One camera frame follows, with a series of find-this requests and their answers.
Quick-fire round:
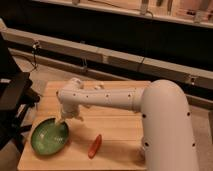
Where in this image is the black chair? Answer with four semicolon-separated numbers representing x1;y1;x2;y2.
0;34;40;152

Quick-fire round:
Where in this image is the black hanging cable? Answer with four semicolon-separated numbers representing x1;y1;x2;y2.
31;40;42;72

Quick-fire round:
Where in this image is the orange carrot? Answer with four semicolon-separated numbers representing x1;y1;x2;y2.
88;134;102;159

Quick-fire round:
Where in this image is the green ceramic bowl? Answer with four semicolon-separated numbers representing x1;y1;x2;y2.
30;118;69;155

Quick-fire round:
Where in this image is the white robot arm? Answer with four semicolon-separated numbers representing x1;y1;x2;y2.
57;78;199;171

